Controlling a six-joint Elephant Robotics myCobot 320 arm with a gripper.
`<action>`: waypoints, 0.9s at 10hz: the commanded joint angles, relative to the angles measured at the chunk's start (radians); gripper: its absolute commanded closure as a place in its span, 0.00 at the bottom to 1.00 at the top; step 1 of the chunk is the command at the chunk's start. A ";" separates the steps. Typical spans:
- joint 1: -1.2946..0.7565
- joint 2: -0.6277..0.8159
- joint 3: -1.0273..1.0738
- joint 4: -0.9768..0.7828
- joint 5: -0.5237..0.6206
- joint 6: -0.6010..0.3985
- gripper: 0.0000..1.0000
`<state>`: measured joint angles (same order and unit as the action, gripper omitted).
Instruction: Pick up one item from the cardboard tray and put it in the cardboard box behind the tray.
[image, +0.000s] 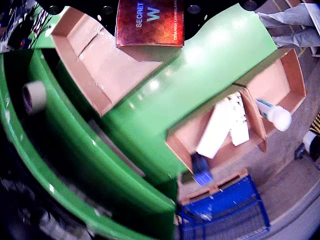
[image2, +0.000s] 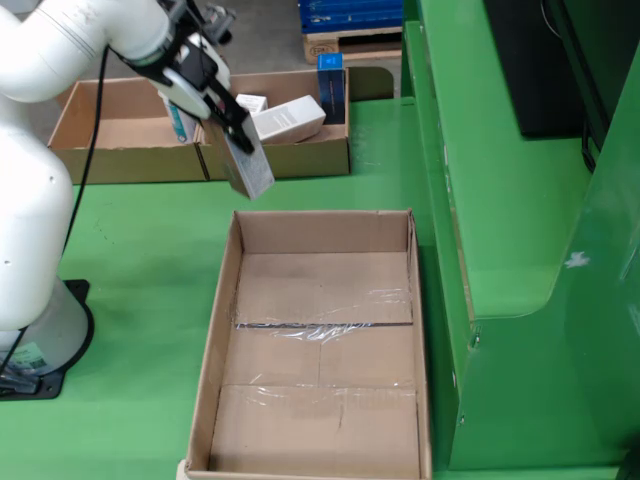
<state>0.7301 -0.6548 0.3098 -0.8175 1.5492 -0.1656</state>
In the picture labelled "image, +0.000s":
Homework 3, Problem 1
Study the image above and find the wooden pallet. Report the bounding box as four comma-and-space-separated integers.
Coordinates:
177, 167, 249, 205

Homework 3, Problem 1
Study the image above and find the black patterned card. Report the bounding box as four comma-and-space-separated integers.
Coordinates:
29, 9, 51, 36

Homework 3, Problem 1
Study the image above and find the small open cardboard box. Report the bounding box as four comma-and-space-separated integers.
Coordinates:
233, 48, 307, 138

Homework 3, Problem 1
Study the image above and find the person in grey trousers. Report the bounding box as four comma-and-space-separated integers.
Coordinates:
256, 0, 320, 49

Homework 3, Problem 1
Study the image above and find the green metal machine housing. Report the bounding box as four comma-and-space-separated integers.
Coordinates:
0, 48, 177, 240

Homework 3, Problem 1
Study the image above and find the blue plastic crate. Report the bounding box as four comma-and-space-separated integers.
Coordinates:
176, 174, 272, 240

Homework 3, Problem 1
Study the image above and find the roll of clear packing tape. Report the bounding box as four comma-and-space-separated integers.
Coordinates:
21, 80, 48, 116

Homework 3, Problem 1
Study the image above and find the large shallow cardboard tray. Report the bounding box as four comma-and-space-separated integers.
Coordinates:
51, 6, 176, 118

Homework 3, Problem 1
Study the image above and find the cardboard box with raised flap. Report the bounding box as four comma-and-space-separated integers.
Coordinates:
164, 88, 268, 176

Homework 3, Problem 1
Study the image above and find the tall blue carton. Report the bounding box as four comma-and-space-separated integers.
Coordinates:
191, 152, 214, 186

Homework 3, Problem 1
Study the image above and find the small white spotted carton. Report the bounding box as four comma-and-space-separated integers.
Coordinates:
226, 91, 251, 147

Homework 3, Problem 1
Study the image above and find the white bottle with teal label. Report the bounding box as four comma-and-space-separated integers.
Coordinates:
256, 98, 293, 132

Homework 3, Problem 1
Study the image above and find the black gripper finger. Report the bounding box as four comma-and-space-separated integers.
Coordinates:
183, 0, 261, 42
37, 0, 119, 42

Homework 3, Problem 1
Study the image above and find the long white carton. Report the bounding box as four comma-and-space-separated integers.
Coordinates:
195, 98, 235, 160

